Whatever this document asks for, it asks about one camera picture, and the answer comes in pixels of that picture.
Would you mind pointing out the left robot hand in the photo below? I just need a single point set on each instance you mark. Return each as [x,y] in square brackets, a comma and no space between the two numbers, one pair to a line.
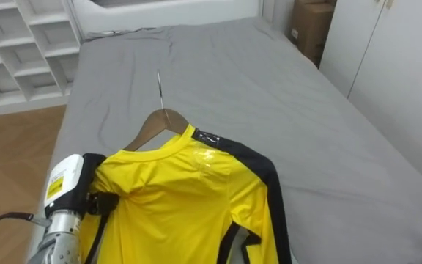
[68,183]

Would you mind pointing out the wooden clothes hanger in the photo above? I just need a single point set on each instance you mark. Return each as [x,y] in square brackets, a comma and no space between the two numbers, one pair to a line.
[158,122]

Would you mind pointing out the yellow shirt with black stripes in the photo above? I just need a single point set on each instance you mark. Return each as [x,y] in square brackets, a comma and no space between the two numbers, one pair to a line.
[185,205]

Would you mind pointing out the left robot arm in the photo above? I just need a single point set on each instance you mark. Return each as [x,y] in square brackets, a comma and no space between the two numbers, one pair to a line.
[59,238]

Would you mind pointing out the white shelf unit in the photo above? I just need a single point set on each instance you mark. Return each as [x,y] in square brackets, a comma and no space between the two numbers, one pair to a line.
[20,51]

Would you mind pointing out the grey bed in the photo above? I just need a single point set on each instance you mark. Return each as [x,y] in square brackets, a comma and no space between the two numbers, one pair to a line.
[255,110]

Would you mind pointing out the brown cardboard box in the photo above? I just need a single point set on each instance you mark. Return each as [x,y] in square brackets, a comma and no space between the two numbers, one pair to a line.
[311,27]

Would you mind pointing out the white wardrobe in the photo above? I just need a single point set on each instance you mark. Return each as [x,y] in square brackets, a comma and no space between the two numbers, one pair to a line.
[390,73]

